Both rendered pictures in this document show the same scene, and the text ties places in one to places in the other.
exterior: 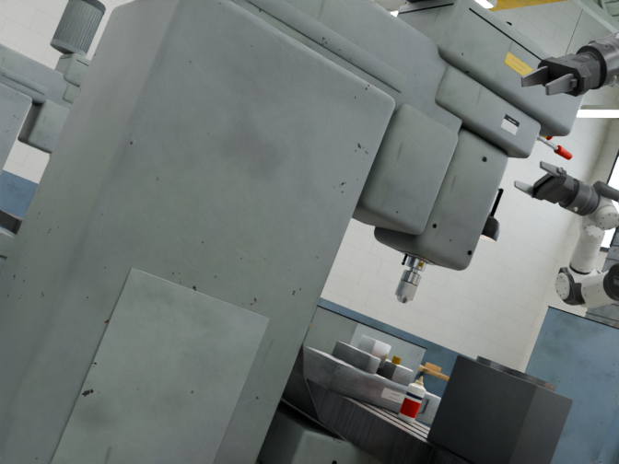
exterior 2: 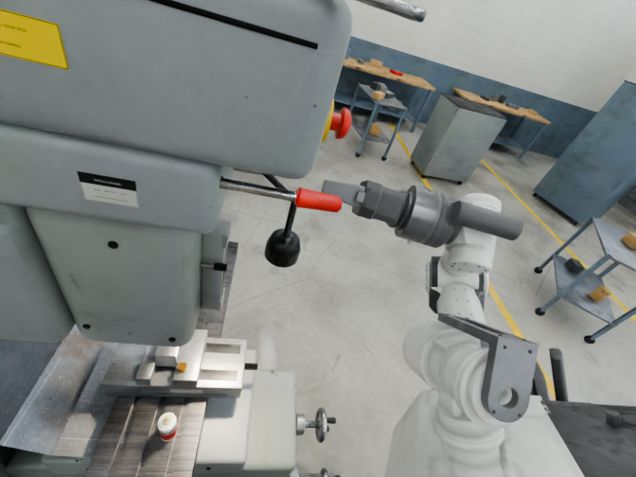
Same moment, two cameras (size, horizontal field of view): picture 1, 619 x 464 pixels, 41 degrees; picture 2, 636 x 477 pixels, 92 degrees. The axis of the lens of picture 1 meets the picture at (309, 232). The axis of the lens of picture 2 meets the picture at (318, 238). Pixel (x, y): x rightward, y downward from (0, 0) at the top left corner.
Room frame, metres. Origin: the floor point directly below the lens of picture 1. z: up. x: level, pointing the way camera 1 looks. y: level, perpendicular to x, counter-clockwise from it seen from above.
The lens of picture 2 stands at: (1.80, -0.62, 1.90)
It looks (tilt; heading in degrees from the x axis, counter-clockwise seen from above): 39 degrees down; 15
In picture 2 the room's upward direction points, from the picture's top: 19 degrees clockwise
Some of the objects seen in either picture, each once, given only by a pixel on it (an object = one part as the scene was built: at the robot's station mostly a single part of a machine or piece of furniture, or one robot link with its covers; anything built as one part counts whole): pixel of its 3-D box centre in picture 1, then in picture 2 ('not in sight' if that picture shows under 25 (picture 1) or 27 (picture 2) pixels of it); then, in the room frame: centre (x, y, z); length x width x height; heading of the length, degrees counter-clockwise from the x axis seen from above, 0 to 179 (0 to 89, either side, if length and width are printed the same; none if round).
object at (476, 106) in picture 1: (459, 113); (98, 129); (2.03, -0.24, 1.68); 0.34 x 0.24 x 0.10; 121
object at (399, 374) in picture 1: (384, 367); (191, 356); (2.12, -0.30, 1.02); 0.15 x 0.06 x 0.04; 32
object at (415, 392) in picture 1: (414, 398); (167, 425); (1.97, -0.37, 0.99); 0.04 x 0.04 x 0.11
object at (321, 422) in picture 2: not in sight; (311, 424); (2.31, -0.70, 0.63); 0.16 x 0.12 x 0.12; 121
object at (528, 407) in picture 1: (498, 416); not in sight; (1.70, -0.50, 1.03); 0.22 x 0.12 x 0.20; 34
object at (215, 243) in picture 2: not in sight; (214, 268); (2.11, -0.37, 1.45); 0.04 x 0.04 x 0.21; 31
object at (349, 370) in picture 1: (372, 377); (182, 362); (2.10, -0.28, 0.99); 0.35 x 0.15 x 0.11; 122
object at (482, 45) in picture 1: (485, 70); (101, 12); (2.05, -0.26, 1.81); 0.47 x 0.26 x 0.16; 121
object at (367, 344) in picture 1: (372, 352); (169, 350); (2.09, -0.26, 1.05); 0.06 x 0.05 x 0.06; 32
